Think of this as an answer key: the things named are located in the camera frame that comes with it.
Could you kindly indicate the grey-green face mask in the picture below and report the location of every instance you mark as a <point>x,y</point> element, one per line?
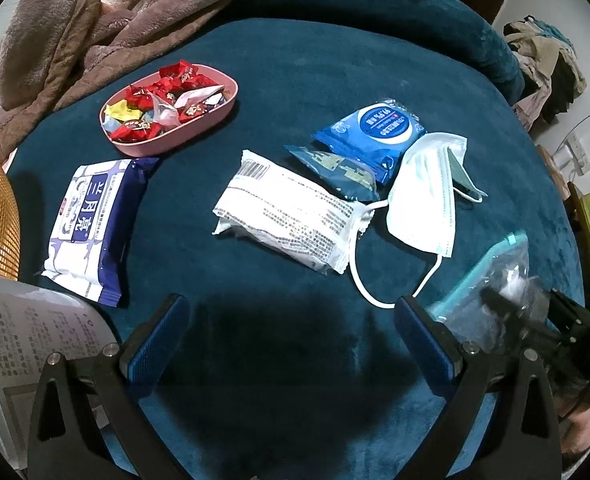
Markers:
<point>462,175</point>

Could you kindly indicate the white power strip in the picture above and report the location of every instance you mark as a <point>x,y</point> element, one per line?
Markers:
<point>572,155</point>

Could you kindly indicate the clear zip bag teal seal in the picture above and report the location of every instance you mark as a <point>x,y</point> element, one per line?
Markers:
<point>480,280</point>

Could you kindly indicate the white face mask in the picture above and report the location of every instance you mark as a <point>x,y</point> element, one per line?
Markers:
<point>420,195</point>

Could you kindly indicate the pile of clothes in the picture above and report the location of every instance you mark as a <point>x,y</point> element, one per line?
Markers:
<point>545,60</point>

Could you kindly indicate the small dark blue packet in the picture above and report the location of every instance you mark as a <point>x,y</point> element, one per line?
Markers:
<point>335,170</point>

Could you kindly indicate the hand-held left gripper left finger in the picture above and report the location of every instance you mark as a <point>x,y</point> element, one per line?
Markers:
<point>160,340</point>

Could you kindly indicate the blue wipes pack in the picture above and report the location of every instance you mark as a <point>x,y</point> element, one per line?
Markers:
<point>375,125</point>

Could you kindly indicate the pile of wrapped candies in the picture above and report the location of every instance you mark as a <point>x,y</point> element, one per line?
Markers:
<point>175,85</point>

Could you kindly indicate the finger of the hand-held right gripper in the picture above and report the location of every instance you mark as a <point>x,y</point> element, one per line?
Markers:
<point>515,310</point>
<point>572,307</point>

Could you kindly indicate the purple and white wipes pack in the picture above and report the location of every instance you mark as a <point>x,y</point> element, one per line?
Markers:
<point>90,220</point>

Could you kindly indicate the person's right hand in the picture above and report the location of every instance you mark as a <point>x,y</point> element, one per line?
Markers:
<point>582,430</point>

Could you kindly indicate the white printed packet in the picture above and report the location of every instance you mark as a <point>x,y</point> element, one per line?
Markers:
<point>285,210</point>

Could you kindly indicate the brown fleece blanket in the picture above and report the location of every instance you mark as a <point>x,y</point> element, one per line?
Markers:
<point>75,35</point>

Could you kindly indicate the pink oval tray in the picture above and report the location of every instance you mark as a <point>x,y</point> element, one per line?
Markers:
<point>175,143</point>

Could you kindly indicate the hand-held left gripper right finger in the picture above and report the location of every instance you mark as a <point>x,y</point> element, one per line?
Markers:
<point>425,345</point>

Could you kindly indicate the printed paper booklet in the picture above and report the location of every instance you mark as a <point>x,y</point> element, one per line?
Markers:
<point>35,330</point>

